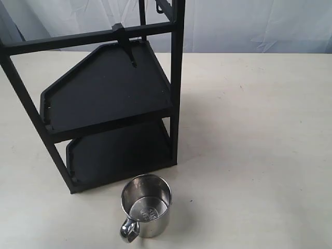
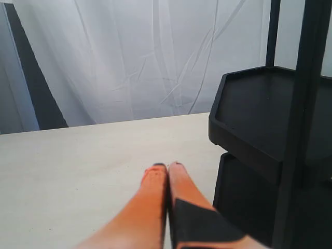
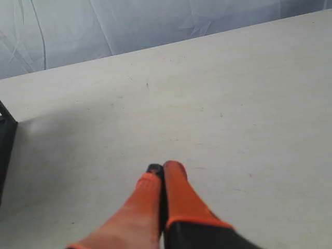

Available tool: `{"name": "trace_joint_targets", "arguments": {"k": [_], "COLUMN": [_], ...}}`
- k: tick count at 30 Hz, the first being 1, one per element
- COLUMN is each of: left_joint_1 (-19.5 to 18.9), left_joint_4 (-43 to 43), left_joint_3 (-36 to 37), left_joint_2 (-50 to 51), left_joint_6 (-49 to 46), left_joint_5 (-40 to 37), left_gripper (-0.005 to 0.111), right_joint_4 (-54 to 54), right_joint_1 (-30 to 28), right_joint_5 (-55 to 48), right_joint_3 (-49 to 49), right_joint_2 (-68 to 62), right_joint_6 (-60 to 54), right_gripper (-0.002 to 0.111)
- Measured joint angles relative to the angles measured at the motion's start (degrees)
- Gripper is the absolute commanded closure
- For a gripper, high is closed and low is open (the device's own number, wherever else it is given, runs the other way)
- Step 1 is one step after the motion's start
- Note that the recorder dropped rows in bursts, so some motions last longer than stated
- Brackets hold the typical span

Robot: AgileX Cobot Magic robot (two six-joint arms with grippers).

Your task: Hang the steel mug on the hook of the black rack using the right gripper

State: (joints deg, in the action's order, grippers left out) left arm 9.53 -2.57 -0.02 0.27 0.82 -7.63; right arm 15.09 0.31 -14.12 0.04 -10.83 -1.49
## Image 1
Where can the white backdrop cloth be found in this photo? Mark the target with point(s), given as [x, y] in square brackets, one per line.
[210, 26]

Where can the stainless steel mug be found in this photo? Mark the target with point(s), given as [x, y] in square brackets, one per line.
[146, 201]

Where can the black metal shelf rack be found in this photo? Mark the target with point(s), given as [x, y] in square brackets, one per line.
[104, 120]

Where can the black metal hook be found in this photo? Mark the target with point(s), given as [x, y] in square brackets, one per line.
[163, 6]

